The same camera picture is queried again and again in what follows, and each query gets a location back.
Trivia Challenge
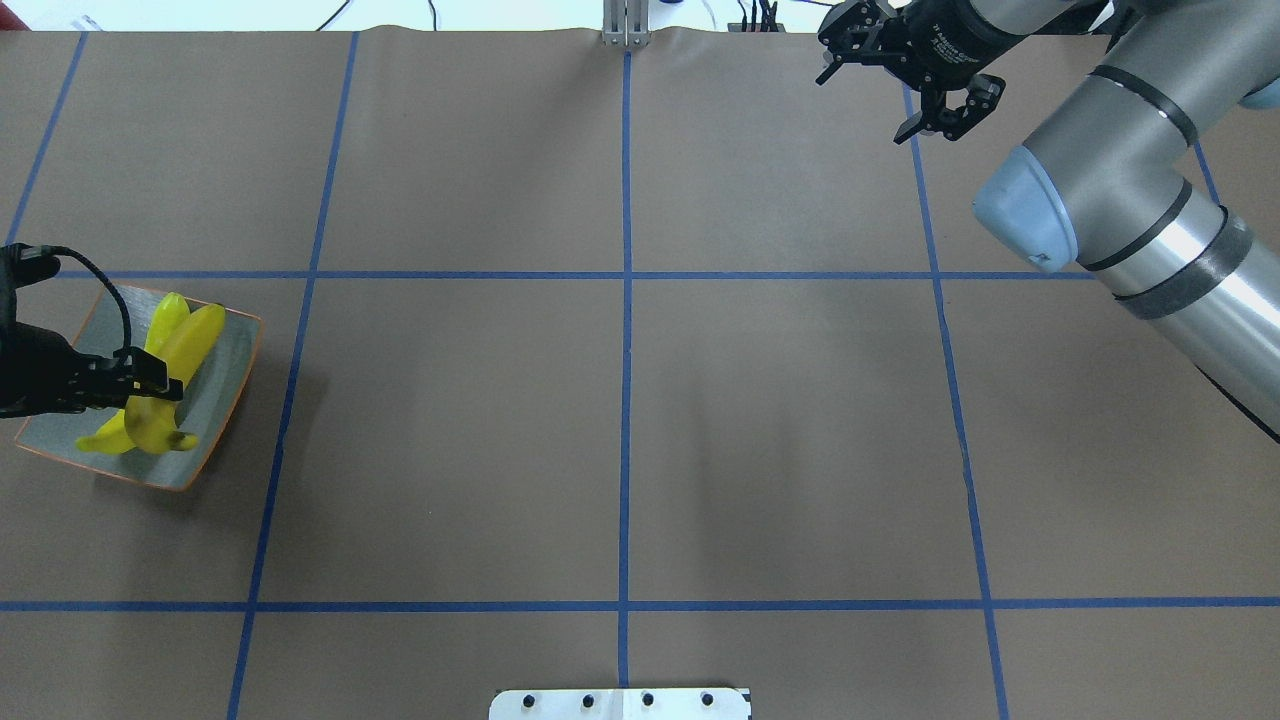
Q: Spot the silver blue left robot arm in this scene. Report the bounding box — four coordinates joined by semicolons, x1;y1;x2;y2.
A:
1;243;186;418

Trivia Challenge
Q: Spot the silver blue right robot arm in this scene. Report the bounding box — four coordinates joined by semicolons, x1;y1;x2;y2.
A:
817;1;1277;438

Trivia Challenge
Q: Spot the yellow banana curved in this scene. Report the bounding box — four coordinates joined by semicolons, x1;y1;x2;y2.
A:
76;292;191;455

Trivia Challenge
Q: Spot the white pedestal column base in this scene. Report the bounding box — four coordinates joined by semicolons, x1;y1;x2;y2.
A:
488;687;753;719

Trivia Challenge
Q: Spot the black camera cable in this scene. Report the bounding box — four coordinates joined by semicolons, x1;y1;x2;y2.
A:
20;245;134;356

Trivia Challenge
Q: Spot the aluminium frame post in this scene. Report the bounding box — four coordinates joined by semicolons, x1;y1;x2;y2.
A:
602;0;652;50

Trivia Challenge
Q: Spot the grey square plate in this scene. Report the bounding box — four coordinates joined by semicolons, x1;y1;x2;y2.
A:
15;284;262;491

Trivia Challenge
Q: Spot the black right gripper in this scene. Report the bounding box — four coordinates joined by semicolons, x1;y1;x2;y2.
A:
815;1;1023;143

